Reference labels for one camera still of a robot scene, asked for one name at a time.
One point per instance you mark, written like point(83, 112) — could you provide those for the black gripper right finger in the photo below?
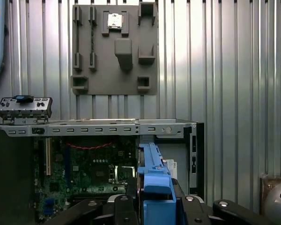
point(194, 211)

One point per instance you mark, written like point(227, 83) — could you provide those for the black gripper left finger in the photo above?
point(124, 211)

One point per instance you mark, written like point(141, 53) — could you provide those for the hard disk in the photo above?
point(159, 187)

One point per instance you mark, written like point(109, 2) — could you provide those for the black RAM slot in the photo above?
point(91, 199)

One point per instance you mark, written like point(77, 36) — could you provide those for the metal socket cover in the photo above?
point(113, 167)

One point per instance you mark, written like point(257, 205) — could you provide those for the green motherboard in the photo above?
point(84, 168)

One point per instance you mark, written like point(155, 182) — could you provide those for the white expansion slot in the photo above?
point(48, 157)

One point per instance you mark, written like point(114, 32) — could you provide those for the black open PC case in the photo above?
point(96, 122)

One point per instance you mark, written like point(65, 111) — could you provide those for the grey parts rack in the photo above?
point(103, 70)

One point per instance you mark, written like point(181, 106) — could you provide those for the black latch with blue mark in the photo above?
point(22, 98)

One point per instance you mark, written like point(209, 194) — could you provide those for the silver CPU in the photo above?
point(114, 21)

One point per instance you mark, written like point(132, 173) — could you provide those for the metal hinged slot bracket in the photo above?
point(23, 110)

